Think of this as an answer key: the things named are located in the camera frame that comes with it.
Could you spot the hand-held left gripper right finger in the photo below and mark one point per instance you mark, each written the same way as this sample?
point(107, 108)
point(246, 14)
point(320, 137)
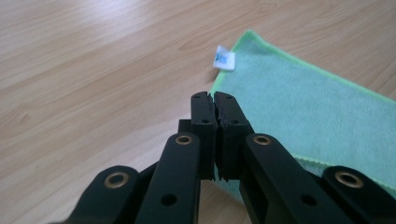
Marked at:
point(232, 137)

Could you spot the green microfibre cloth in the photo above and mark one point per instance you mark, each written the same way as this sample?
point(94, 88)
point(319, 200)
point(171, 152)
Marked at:
point(311, 112)

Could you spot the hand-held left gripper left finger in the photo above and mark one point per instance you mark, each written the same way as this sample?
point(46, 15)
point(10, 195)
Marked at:
point(204, 137)

